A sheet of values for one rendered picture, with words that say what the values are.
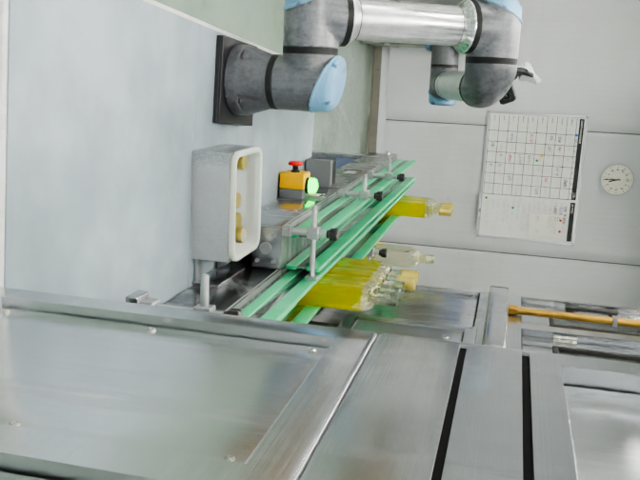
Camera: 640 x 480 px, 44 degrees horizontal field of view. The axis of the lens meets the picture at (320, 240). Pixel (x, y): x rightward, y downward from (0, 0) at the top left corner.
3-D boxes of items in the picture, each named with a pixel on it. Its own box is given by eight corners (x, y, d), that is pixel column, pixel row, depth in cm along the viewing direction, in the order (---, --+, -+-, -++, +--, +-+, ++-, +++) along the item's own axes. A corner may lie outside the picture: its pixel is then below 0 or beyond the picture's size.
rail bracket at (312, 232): (279, 278, 178) (333, 284, 175) (282, 204, 174) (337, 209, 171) (283, 274, 181) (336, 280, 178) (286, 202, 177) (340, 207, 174)
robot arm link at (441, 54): (419, 63, 217) (455, 65, 211) (422, 21, 215) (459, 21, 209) (432, 64, 224) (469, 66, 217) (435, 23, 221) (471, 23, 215)
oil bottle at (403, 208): (375, 214, 303) (450, 220, 297) (376, 199, 302) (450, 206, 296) (378, 211, 309) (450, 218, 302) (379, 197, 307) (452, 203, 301)
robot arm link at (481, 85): (520, 115, 176) (457, 105, 224) (525, 65, 174) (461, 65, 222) (470, 113, 175) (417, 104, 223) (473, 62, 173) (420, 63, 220)
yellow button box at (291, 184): (276, 197, 217) (303, 199, 216) (277, 170, 216) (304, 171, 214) (284, 193, 224) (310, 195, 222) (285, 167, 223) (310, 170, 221)
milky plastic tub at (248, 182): (192, 260, 161) (233, 264, 159) (194, 150, 157) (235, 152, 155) (223, 243, 178) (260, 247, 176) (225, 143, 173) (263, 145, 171)
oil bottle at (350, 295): (282, 303, 183) (372, 313, 179) (282, 279, 182) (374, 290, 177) (289, 296, 189) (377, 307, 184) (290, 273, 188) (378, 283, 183)
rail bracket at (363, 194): (336, 198, 233) (381, 202, 230) (337, 173, 231) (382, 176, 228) (339, 196, 236) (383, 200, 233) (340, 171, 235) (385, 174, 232)
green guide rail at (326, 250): (285, 269, 182) (319, 272, 180) (285, 265, 182) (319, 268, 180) (397, 177, 348) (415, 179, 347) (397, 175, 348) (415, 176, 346)
